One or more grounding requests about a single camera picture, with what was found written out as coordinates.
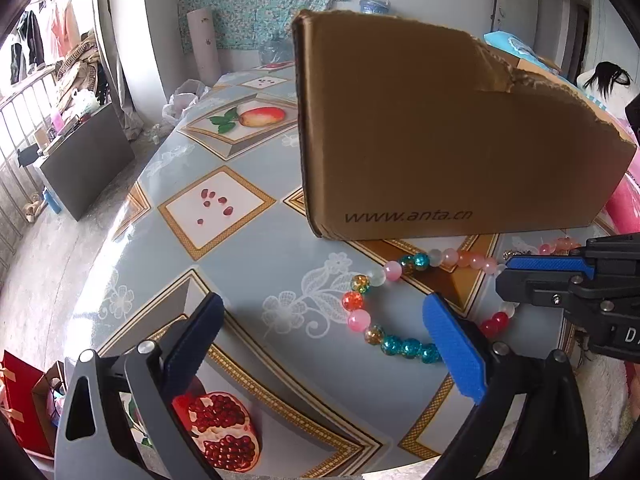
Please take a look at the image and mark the brown paper bag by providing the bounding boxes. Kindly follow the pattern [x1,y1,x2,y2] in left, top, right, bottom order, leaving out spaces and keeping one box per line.
[32,360,68,441]

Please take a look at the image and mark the torn brown cardboard box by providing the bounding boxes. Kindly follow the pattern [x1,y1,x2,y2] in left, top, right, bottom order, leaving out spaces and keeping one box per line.
[291,9,638,241]

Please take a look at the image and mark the grey door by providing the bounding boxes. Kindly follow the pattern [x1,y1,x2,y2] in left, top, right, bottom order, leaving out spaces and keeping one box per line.
[537,0,591,83]

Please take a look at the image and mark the cyan pillow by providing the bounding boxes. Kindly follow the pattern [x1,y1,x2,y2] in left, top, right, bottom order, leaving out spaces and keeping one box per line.
[484,31,541,61]

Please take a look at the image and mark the black hanging garment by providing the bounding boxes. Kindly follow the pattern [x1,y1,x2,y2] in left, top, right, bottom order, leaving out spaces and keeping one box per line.
[10,10,46,86]

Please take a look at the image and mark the grey cabinet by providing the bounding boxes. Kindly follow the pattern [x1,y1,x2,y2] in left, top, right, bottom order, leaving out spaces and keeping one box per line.
[37,103,136,222]

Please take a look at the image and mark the fruit print tablecloth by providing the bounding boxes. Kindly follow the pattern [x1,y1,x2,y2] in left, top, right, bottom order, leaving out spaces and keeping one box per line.
[92,60,640,476]

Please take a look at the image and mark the clear plastic water bottle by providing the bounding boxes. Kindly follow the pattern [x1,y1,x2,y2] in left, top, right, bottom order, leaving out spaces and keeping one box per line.
[257,35,296,66]

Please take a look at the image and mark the pink hanging garment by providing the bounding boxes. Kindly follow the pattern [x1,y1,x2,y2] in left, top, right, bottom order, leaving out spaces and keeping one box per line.
[50,2,81,58]

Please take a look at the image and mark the colourful bead necklace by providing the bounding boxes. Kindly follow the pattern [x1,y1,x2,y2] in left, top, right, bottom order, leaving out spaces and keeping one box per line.
[341,237,583,365]

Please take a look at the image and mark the white fluffy blanket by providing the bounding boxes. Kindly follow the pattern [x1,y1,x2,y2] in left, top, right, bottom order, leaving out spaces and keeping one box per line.
[575,330,640,480]

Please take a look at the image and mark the metal railing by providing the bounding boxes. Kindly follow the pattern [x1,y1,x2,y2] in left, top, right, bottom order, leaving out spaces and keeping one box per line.
[0,67,66,261]

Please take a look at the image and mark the pile of woven baskets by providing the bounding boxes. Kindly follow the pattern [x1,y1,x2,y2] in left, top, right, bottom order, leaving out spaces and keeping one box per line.
[55,32,111,106]

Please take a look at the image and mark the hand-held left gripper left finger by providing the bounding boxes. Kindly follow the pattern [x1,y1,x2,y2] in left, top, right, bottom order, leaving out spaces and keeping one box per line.
[54,291,226,480]

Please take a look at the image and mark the pink blanket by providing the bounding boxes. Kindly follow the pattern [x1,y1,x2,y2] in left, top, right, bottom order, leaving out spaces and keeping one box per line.
[602,110,640,241]

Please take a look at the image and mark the white plastic bag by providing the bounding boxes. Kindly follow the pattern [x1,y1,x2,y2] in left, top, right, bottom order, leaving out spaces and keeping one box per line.
[162,80,211,123]

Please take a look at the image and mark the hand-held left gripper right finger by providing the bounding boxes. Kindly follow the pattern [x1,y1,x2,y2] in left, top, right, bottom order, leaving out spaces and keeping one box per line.
[421,291,592,480]

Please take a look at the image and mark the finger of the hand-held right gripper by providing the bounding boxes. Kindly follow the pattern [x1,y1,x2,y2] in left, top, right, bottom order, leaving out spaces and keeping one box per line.
[504,232,640,282]
[495,269,617,314]

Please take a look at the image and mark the red paper bag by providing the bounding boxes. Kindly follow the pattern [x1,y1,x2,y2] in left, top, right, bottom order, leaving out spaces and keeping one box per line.
[0,350,56,456]

